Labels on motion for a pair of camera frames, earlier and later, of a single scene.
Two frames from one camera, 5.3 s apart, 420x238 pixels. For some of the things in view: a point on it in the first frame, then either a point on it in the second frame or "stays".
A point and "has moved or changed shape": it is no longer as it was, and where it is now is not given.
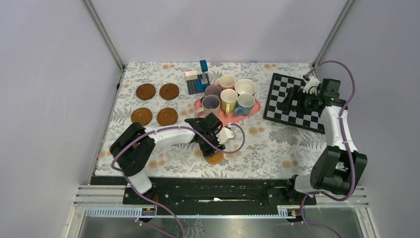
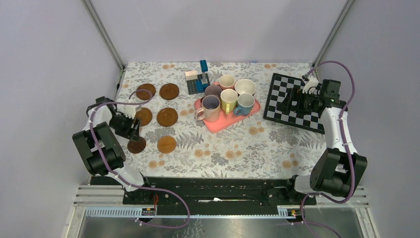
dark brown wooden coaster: (167, 116) stays
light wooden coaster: (215, 158) has moved or changed shape
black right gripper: (295, 94) stays
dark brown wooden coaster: (145, 91) stays
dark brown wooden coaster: (169, 91) stays
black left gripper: (216, 141) to (131, 133)
